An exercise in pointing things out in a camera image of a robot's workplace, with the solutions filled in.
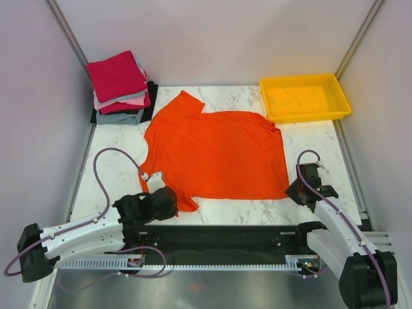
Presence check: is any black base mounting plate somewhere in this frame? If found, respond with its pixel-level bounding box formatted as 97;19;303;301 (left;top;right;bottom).
122;225;316;262

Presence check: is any left aluminium frame post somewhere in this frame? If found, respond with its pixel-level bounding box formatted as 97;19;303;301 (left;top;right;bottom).
44;0;90;80

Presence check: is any orange t shirt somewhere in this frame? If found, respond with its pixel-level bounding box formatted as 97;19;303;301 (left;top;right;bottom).
141;91;289;212

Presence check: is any yellow plastic tray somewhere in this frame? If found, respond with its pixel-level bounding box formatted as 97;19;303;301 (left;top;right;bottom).
259;73;352;124

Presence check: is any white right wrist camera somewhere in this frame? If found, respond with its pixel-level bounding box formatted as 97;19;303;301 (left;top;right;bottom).
315;160;330;174

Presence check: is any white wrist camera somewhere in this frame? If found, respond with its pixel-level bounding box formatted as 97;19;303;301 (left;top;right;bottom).
140;171;165;193
315;160;330;174

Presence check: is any right aluminium frame post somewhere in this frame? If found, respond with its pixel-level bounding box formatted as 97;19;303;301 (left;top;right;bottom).
335;0;386;81

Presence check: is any pink folded t shirt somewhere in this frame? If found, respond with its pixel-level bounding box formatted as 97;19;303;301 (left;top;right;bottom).
93;93;145;110

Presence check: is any white slotted cable duct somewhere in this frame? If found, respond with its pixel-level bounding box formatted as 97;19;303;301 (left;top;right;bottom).
60;254;301;272

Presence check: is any crimson folded t shirt lower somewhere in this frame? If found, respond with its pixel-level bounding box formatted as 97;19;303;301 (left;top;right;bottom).
99;92;151;115

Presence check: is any teal folded t shirt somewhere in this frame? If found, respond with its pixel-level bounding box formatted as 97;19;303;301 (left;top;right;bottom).
93;90;146;105

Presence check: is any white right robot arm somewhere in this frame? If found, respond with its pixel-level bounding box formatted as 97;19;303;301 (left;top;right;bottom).
285;164;398;308

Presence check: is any crimson folded t shirt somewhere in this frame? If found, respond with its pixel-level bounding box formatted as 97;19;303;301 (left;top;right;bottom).
99;92;151;115
86;50;147;103

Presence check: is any crimson folded t shirt top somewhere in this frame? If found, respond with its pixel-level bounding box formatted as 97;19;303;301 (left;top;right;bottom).
86;50;147;103

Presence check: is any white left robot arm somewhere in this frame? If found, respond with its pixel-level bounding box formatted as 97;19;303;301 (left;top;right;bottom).
17;187;178;283

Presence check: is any black folded t shirt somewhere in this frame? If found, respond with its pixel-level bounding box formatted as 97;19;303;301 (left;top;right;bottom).
90;81;158;124

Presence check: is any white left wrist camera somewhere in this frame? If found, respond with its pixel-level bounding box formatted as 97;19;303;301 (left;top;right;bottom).
140;171;165;193

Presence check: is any aluminium frame post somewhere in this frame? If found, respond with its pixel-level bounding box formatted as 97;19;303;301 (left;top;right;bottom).
335;0;386;81
44;0;90;80

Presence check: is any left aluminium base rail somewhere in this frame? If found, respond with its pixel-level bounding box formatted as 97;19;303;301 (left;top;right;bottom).
28;230;117;309

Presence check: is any grey-blue folded t shirt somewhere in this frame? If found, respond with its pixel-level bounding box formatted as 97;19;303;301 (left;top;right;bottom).
96;109;144;125

